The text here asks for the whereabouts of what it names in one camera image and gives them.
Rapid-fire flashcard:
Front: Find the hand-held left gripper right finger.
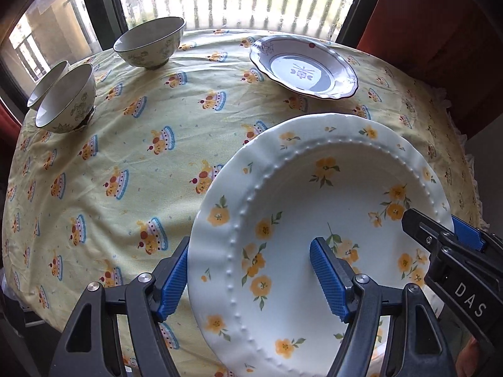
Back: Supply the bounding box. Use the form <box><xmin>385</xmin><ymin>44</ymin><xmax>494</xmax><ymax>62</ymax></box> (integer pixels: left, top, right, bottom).
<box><xmin>310</xmin><ymin>238</ymin><xmax>456</xmax><ymax>377</ymax></box>

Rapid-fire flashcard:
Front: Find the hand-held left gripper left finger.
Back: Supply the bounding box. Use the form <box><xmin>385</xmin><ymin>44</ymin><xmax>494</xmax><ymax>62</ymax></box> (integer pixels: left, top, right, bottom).
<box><xmin>49</xmin><ymin>237</ymin><xmax>191</xmax><ymax>377</ymax></box>

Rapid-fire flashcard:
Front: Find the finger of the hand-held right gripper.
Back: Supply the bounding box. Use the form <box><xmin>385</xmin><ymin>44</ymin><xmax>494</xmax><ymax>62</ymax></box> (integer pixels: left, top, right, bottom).
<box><xmin>401</xmin><ymin>208</ymin><xmax>456</xmax><ymax>252</ymax></box>
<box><xmin>451</xmin><ymin>215</ymin><xmax>503</xmax><ymax>260</ymax></box>

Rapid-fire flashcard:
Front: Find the white plate with yellow flowers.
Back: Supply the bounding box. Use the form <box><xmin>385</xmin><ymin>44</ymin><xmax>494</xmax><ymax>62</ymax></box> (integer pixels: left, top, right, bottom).
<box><xmin>188</xmin><ymin>113</ymin><xmax>454</xmax><ymax>377</ymax></box>

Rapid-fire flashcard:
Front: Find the large white patterned bowl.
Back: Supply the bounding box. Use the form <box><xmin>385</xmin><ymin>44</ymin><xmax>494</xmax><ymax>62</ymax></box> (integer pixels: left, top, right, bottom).
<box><xmin>113</xmin><ymin>16</ymin><xmax>186</xmax><ymax>70</ymax></box>

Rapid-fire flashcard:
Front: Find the yellow printed tablecloth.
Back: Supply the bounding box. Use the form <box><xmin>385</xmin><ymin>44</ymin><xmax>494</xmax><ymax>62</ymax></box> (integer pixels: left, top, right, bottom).
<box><xmin>2</xmin><ymin>27</ymin><xmax>490</xmax><ymax>377</ymax></box>

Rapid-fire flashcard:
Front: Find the white plate with purple pattern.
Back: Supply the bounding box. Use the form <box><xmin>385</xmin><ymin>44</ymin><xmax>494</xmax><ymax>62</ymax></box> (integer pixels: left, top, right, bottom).
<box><xmin>249</xmin><ymin>35</ymin><xmax>359</xmax><ymax>100</ymax></box>

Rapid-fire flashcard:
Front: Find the red curtain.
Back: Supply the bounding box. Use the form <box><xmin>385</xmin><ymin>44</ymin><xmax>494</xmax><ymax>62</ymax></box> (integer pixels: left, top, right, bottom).
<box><xmin>0</xmin><ymin>100</ymin><xmax>25</xmax><ymax>136</ymax></box>
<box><xmin>356</xmin><ymin>0</ymin><xmax>503</xmax><ymax>138</ymax></box>

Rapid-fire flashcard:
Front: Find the small white patterned bowl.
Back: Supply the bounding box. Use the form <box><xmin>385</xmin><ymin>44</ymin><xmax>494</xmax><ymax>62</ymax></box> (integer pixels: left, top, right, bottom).
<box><xmin>27</xmin><ymin>60</ymin><xmax>70</xmax><ymax>111</ymax></box>
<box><xmin>35</xmin><ymin>63</ymin><xmax>96</xmax><ymax>133</ymax></box>

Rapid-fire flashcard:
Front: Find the balcony railing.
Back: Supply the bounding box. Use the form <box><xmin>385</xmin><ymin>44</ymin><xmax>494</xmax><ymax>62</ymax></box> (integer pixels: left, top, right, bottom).
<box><xmin>116</xmin><ymin>0</ymin><xmax>366</xmax><ymax>40</ymax></box>

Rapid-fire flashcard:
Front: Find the dark window frame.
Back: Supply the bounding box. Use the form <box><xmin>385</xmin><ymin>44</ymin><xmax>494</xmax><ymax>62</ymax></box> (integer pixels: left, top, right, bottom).
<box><xmin>0</xmin><ymin>0</ymin><xmax>390</xmax><ymax>122</ymax></box>

